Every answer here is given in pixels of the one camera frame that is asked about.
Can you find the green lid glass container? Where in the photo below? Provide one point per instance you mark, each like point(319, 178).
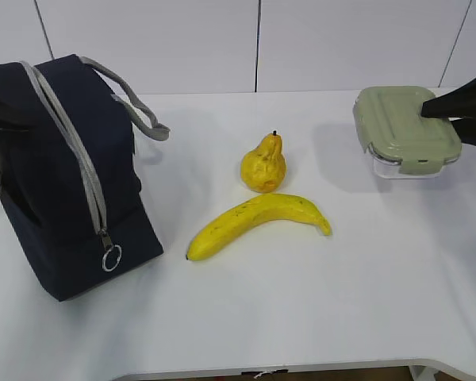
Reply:
point(399, 141)

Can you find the navy blue lunch bag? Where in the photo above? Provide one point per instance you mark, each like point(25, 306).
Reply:
point(68, 185)

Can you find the yellow banana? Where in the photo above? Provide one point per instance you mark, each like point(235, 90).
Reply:
point(240, 219)

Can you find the yellow pear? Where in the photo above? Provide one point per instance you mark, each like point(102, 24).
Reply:
point(264, 168)

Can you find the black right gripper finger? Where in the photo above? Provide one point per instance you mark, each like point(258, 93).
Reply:
point(466, 130)
point(460, 103)

